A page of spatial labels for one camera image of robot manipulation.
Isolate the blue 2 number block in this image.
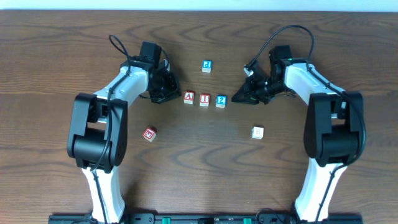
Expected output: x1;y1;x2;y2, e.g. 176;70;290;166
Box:
216;95;227;108

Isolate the red A letter block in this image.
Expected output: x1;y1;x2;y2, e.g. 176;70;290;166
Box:
183;91;195;105

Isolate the red I letter block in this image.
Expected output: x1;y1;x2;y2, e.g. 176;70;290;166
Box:
200;94;210;107

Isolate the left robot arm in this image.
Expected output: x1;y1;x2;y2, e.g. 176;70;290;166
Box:
67;42;181;223

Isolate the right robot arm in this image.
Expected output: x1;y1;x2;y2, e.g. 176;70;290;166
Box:
232;45;366;223

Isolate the white plain wooden block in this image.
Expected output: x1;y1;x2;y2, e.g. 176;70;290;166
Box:
251;126;264;139

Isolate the blue P letter block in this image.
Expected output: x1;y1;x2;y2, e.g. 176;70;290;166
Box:
201;60;212;73

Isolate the red E letter block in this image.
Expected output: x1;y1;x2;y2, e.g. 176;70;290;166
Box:
142;127;157;142

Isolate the black mounting rail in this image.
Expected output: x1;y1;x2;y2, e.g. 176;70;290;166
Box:
48;213;364;224

